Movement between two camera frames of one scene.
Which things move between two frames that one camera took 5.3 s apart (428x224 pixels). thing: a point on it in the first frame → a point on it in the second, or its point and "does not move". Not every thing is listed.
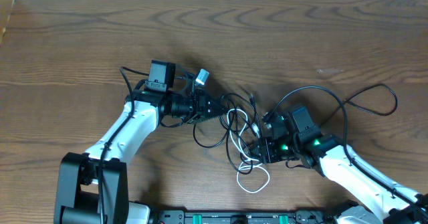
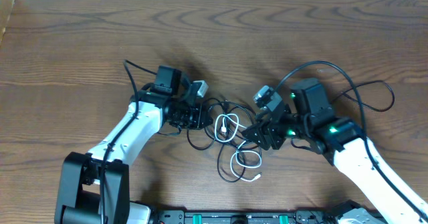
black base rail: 245,216 does not move
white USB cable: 247,156 → 223,129
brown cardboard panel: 7,1 does not move
